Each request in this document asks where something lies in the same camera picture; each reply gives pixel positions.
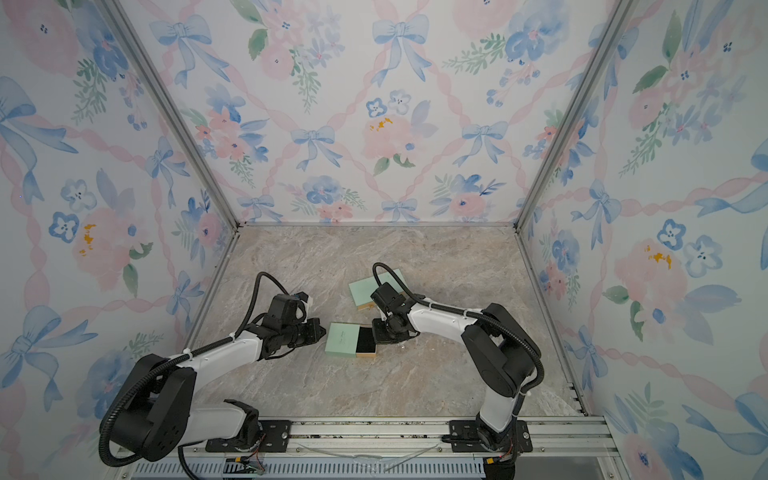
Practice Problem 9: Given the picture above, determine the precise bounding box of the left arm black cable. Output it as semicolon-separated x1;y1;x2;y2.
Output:
98;271;301;480

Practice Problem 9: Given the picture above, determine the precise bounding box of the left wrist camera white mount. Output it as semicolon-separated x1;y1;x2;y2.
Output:
295;291;313;311

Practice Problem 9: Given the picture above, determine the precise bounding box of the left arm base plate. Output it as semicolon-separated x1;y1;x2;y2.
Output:
205;420;292;454

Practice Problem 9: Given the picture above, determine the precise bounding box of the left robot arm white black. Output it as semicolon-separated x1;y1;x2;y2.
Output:
98;292;326;467

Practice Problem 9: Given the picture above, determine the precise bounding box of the green jewelry box left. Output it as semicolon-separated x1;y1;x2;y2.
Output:
349;277;378;310

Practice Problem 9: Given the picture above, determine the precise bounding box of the small green jewelry box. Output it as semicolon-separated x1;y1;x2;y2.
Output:
325;322;360;358

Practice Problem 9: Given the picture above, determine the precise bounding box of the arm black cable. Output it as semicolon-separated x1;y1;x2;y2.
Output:
371;262;544;397
98;271;301;480

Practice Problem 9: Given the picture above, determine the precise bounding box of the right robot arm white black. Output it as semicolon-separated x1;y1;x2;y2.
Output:
371;283;545;456

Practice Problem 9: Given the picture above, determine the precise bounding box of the green jewelry box right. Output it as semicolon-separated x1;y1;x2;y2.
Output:
379;269;404;292

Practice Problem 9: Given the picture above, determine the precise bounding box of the aluminium frame post right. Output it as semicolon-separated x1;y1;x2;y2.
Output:
514;0;636;237

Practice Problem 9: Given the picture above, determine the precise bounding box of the aluminium frame post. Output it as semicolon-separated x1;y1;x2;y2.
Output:
514;0;636;237
95;0;240;232

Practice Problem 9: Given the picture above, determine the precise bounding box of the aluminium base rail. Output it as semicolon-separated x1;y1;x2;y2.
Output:
113;417;629;479

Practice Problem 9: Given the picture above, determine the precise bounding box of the aluminium frame post left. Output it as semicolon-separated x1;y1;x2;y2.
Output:
95;0;240;232

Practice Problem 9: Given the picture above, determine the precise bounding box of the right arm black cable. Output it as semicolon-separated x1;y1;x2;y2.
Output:
371;262;544;397

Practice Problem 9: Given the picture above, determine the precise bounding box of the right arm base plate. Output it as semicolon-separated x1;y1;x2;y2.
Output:
441;418;533;454

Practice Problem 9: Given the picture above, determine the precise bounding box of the kraft drawer tray black lining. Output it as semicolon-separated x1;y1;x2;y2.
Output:
355;327;377;358

